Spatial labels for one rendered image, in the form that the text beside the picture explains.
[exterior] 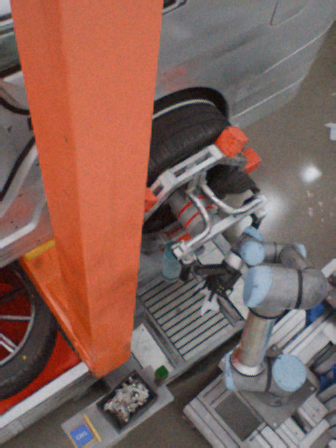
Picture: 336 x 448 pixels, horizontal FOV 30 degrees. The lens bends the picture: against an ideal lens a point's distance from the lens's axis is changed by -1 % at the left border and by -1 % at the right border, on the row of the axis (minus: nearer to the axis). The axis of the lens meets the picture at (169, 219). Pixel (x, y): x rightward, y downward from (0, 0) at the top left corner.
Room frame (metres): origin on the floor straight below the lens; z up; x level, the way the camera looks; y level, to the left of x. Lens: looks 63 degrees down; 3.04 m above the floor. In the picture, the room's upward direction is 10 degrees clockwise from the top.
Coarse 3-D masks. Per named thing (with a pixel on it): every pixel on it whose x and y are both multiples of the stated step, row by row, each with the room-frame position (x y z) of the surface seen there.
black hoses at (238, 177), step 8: (232, 176) 1.25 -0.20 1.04; (240, 176) 1.25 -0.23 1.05; (248, 176) 1.29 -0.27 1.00; (224, 184) 1.23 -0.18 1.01; (232, 184) 1.22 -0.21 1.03; (240, 184) 1.22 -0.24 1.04; (248, 184) 1.23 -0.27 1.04; (256, 184) 1.27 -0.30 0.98; (216, 192) 1.20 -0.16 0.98; (224, 192) 1.20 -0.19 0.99; (232, 192) 1.20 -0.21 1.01; (240, 192) 1.20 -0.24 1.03; (256, 192) 1.24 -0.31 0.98
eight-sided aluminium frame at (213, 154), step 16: (192, 160) 1.24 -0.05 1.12; (208, 160) 1.25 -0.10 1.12; (224, 160) 1.28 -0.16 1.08; (240, 160) 1.35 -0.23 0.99; (160, 176) 1.15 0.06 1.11; (192, 176) 1.19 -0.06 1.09; (224, 176) 1.40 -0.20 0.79; (160, 192) 1.11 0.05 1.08; (176, 224) 1.23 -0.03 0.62; (144, 240) 1.10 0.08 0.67; (160, 240) 1.13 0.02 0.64
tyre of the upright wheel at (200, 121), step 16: (176, 96) 1.47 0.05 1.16; (192, 96) 1.51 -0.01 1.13; (176, 112) 1.40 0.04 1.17; (192, 112) 1.41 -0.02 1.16; (208, 112) 1.46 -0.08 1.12; (160, 128) 1.31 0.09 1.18; (176, 128) 1.32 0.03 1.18; (192, 128) 1.33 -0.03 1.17; (208, 128) 1.36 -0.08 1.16; (224, 128) 1.40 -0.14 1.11; (160, 144) 1.25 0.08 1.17; (176, 144) 1.25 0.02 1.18; (192, 144) 1.28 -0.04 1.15; (208, 144) 1.34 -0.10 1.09; (160, 160) 1.19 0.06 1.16
